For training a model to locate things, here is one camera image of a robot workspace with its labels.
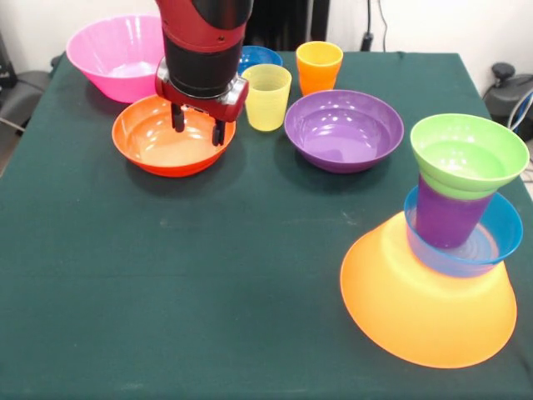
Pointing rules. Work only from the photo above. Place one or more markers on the purple bowl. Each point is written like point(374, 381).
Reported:
point(341, 133)

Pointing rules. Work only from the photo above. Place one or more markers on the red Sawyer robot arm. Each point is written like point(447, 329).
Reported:
point(200, 41)

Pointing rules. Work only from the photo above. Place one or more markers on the yellow cup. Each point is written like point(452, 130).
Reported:
point(268, 108)

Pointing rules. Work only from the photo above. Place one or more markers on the light blue bowl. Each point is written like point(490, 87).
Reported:
point(506, 233)

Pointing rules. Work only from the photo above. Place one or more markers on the dark green tablecloth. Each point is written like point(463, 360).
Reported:
point(166, 271)

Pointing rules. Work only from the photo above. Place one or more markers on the dark blue bowl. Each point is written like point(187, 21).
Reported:
point(260, 56)

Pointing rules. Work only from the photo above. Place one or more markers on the pink bowl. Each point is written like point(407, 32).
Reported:
point(112, 54)

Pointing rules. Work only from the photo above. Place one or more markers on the orange cup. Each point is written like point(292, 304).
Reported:
point(318, 68)

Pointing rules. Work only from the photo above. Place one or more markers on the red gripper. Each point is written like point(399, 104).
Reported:
point(225, 106)

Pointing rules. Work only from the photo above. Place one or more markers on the large yellow-orange bowl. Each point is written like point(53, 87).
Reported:
point(416, 321)

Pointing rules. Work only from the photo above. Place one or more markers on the red bowl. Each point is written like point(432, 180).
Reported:
point(166, 154)

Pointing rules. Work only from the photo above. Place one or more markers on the purple cup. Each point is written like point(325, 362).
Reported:
point(449, 221)

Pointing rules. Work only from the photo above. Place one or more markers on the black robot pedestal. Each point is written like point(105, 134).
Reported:
point(291, 21)

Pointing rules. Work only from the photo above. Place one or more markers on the green bowl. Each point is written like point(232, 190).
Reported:
point(466, 154)

